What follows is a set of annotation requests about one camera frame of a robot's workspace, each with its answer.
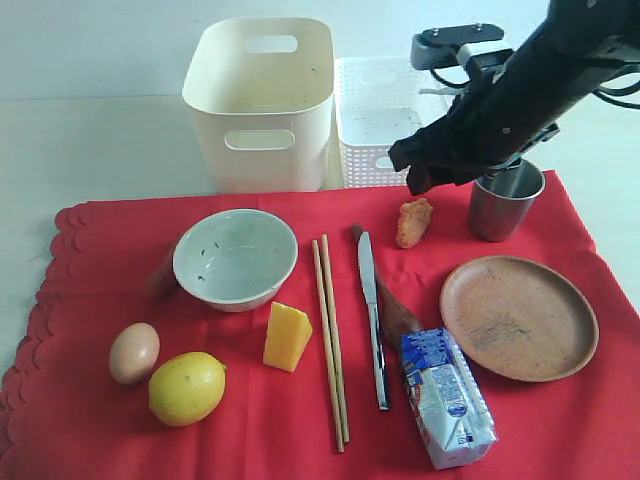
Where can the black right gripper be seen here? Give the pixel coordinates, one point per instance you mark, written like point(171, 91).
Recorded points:
point(536, 86)

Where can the fried chicken nugget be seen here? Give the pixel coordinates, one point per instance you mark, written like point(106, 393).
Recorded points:
point(413, 221)

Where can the stainless steel cup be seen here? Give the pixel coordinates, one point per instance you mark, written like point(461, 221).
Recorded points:
point(500, 202)

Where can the yellow cheese wedge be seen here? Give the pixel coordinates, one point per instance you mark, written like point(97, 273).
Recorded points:
point(288, 333)

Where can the blue white milk carton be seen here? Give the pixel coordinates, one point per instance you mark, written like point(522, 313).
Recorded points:
point(454, 421)

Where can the yellow lemon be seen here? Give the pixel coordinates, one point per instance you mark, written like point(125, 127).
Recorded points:
point(186, 388)

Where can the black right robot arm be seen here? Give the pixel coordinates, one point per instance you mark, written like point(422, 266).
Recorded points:
point(604, 31)

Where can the white perforated plastic basket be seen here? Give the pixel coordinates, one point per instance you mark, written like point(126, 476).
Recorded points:
point(378, 101)

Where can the silver table knife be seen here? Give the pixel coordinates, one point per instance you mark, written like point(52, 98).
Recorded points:
point(372, 310)

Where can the left wooden chopstick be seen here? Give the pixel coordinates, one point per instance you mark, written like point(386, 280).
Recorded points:
point(329, 359)

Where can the dark wooden spoon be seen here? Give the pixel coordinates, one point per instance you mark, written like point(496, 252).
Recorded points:
point(394, 318)

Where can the cream plastic bin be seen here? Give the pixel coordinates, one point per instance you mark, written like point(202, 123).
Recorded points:
point(260, 94)

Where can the red scalloped tablecloth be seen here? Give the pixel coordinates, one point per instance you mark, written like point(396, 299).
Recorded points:
point(63, 417)

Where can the brown wooden plate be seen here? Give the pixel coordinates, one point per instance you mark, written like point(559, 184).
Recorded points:
point(519, 318)

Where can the white ceramic bowl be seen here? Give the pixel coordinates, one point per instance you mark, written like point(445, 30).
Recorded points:
point(235, 260)

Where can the brown egg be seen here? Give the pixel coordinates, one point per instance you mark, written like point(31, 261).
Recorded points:
point(134, 353)

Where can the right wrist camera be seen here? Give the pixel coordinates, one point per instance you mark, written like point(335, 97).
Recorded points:
point(446, 47)

